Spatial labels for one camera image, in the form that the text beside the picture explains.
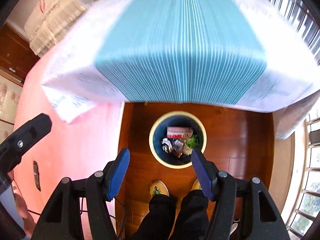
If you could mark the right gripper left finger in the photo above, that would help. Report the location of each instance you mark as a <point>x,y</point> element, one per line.
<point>101,187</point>

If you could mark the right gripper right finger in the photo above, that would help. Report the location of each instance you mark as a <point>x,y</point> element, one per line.
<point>219,187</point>

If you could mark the green plastic wrapper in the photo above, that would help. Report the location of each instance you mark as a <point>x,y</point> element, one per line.
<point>192,142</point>

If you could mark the white brown paper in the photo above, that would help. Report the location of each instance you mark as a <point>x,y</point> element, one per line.
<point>166,145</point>

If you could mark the red strawberry milk carton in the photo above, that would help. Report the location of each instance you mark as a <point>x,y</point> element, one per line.
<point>179,132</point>

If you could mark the yellow rimmed trash bin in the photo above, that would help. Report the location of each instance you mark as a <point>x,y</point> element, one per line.
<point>180,157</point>

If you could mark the yellow right slipper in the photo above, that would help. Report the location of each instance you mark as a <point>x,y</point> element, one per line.
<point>196,185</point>

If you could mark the yellow slipper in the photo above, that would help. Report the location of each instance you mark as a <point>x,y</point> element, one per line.
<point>158,188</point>
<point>196,185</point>

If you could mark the pink bed sheet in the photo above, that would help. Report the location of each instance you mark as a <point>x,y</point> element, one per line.
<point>74,150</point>

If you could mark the yellow left slipper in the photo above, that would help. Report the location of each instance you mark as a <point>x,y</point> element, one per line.
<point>158,188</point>

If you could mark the brown wooden door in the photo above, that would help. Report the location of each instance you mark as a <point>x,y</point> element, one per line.
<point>17,59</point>

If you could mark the teal white patterned tablecloth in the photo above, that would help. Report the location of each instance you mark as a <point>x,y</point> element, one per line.
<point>235,53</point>

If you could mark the white lace covered cabinet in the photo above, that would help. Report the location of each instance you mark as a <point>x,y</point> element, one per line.
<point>50,21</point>

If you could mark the window metal grille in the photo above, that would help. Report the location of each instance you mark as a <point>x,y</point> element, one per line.
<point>295,176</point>

